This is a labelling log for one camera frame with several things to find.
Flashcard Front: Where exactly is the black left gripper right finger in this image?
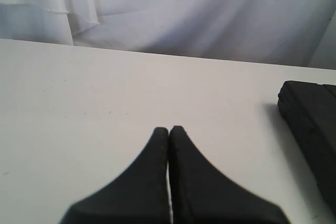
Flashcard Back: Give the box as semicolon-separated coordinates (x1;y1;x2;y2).
169;126;289;223

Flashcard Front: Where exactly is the black plastic tool case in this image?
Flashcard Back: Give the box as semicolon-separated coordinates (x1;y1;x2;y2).
278;80;335;210

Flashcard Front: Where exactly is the white backdrop curtain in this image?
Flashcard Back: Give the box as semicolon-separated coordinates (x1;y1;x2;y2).
1;0;335;69

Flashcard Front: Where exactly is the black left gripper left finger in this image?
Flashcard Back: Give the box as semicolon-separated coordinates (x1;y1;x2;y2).
61;127;170;223

